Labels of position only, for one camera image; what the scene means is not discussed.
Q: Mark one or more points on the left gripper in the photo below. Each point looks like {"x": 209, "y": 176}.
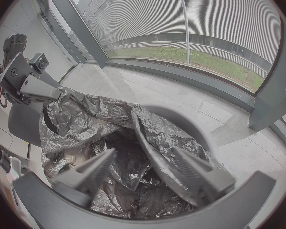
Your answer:
{"x": 14, "y": 71}

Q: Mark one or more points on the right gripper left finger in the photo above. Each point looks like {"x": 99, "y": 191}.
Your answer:
{"x": 93, "y": 175}

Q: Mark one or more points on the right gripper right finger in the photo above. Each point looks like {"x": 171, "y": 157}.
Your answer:
{"x": 200, "y": 175}

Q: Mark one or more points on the black plastic bag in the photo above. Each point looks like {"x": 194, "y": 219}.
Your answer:
{"x": 90, "y": 118}

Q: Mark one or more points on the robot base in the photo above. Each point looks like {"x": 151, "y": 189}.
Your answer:
{"x": 4, "y": 166}

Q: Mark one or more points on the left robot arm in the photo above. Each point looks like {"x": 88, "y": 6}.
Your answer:
{"x": 14, "y": 45}

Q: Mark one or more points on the grey trash bin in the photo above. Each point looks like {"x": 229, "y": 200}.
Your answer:
{"x": 186, "y": 121}

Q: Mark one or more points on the window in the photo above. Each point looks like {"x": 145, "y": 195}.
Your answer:
{"x": 181, "y": 20}

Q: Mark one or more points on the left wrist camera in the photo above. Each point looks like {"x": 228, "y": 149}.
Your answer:
{"x": 40, "y": 62}

